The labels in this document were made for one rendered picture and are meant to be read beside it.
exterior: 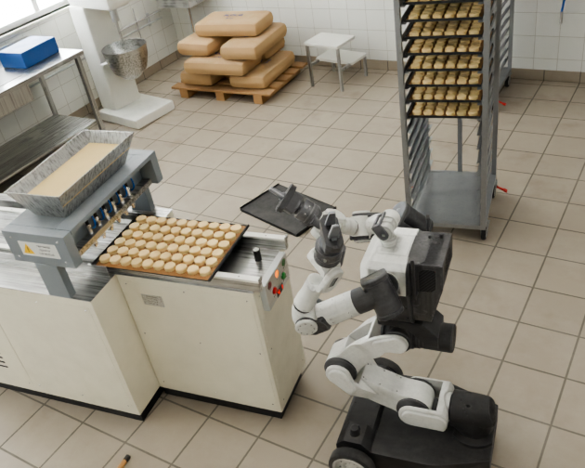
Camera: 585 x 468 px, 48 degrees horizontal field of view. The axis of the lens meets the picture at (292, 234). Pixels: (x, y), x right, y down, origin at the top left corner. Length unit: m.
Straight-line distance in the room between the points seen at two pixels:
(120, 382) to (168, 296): 0.55
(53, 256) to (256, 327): 0.90
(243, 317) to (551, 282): 1.89
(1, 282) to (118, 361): 0.65
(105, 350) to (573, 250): 2.72
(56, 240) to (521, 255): 2.66
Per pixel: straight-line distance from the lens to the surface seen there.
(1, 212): 3.80
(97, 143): 3.24
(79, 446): 3.56
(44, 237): 2.82
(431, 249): 2.34
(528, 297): 3.84
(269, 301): 2.77
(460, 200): 4.35
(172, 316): 3.03
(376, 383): 2.85
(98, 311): 2.99
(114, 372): 3.24
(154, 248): 2.99
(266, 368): 2.99
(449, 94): 3.79
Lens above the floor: 2.53
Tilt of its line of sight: 35 degrees down
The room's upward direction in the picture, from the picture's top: 11 degrees counter-clockwise
